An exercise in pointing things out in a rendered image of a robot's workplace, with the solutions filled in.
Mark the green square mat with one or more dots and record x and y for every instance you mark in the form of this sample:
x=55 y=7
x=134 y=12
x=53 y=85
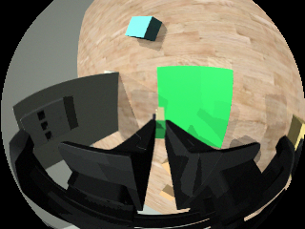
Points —
x=196 y=98

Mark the small light blue cube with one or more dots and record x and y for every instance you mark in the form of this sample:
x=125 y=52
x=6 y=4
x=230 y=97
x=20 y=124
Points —
x=145 y=27

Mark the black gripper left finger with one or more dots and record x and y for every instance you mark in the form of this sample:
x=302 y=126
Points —
x=129 y=163

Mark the dark grey socket panel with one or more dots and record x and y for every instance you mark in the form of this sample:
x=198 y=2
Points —
x=82 y=110

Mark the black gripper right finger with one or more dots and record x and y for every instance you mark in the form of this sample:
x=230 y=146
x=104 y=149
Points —
x=194 y=164

